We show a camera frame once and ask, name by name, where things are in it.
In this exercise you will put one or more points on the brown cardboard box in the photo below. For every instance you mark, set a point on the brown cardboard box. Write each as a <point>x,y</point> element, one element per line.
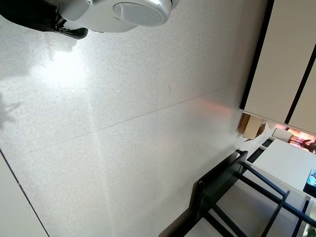
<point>253,127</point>

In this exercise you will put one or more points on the white cylinder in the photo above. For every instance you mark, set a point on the white cylinder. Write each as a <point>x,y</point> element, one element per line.
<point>282,135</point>

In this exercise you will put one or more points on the white table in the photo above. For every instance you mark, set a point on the white table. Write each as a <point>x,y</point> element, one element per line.
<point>284,163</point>

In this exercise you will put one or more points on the red patterned surface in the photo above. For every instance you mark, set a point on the red patterned surface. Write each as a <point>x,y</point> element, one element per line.
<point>298,138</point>

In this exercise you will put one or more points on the black robot foot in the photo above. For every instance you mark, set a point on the black robot foot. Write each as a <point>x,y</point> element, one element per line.
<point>29,14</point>

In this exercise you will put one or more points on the blue lit screen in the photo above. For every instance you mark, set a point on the blue lit screen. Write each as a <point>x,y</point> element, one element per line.
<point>311,182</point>

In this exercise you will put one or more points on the black metal frame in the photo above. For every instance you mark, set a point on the black metal frame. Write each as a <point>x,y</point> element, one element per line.
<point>222,177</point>

